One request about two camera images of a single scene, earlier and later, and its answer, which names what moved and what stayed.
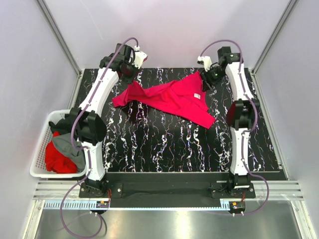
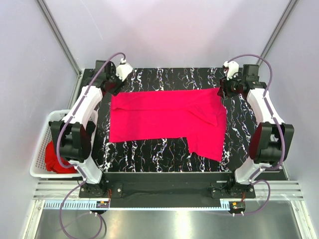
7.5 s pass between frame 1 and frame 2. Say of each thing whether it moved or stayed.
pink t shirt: moved
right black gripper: moved
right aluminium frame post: stayed
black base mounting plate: stayed
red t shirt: stayed
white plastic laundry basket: stayed
